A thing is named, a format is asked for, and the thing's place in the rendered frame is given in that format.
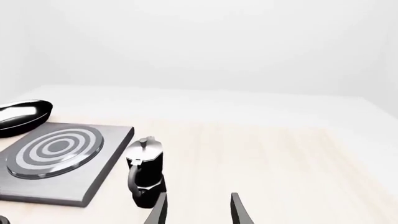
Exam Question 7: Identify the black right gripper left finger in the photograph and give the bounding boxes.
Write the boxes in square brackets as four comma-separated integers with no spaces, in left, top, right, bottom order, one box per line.
[143,192,169,224]

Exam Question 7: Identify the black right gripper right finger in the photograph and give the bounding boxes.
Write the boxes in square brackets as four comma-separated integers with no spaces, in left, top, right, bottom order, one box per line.
[230,192,255,224]

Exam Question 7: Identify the flat black stove plate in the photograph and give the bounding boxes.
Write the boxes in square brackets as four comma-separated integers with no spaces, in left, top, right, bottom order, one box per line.
[0,121,136,208]

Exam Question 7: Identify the black frying pan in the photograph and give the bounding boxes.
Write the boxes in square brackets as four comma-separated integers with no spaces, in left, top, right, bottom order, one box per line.
[0,99,53,139]

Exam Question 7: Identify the black moka pot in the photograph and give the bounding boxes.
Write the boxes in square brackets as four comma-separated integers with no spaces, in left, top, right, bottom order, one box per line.
[126,136,167,209]

